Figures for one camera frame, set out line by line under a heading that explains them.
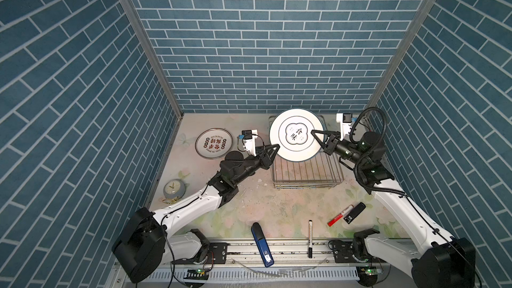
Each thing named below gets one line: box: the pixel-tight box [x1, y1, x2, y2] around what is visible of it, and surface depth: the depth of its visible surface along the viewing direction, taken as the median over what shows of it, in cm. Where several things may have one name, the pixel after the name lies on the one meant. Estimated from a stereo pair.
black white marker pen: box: [308, 219, 313, 259], surface depth 78 cm
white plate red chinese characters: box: [194, 128, 234, 160], surface depth 107 cm
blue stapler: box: [250, 222, 275, 268], surface depth 74 cm
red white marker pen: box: [326, 204, 354, 227], surface depth 84 cm
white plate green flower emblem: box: [269, 108, 324, 162], surface depth 72 cm
